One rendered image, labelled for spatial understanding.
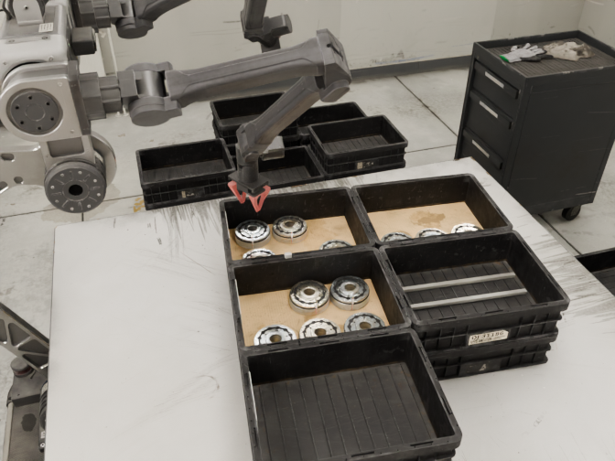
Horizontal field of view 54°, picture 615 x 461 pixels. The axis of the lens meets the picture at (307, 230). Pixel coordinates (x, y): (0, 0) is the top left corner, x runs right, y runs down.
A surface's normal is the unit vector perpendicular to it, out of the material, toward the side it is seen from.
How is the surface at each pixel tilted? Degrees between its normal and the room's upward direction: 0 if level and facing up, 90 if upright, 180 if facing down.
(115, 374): 0
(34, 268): 0
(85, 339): 0
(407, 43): 90
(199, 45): 90
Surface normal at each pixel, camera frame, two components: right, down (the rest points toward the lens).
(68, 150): 0.30, 0.58
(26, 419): 0.00, -0.79
